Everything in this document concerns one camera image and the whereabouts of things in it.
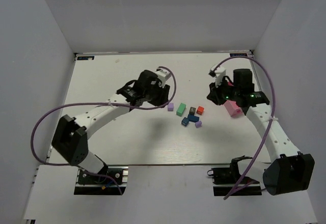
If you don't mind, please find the left blue table label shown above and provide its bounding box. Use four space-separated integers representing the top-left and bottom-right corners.
77 56 95 61

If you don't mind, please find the brown cube block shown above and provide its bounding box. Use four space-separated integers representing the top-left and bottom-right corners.
189 107 196 115

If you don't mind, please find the pink plastic box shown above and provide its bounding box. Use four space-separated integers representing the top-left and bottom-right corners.
224 100 243 118

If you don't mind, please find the purple cube block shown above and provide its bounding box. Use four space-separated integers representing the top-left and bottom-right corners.
168 103 174 111

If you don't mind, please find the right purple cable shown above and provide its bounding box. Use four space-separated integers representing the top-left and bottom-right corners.
212 55 277 201

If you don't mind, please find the small purple block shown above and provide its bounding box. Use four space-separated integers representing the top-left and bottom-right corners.
195 121 202 128

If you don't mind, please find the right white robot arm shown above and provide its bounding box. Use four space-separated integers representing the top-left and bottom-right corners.
207 67 315 195

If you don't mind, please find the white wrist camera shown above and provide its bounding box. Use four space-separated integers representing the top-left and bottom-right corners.
155 68 171 88
208 64 226 88

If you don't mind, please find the blue cube block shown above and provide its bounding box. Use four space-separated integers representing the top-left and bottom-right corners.
181 117 189 127

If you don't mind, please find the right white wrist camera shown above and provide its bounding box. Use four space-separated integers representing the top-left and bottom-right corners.
208 64 226 88

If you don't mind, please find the blue rectangular block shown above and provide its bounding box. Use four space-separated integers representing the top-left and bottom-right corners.
187 114 199 122

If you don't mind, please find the blue table label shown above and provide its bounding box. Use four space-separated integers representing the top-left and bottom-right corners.
230 53 248 57
77 56 95 61

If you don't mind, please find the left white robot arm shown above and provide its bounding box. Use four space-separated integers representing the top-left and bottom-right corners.
51 66 174 176

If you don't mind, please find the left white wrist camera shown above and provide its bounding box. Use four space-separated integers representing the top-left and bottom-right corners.
155 68 171 88

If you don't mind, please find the orange cube block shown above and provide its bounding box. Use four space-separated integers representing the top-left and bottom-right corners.
196 106 204 115

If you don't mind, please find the right blue table label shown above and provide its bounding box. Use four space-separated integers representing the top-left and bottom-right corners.
230 53 248 57

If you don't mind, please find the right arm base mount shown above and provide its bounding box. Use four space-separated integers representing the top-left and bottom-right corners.
207 167 264 197

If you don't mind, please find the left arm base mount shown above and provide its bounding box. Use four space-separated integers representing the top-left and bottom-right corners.
74 166 128 196

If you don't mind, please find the green rectangular block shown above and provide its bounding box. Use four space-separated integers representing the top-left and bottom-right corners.
176 103 186 116

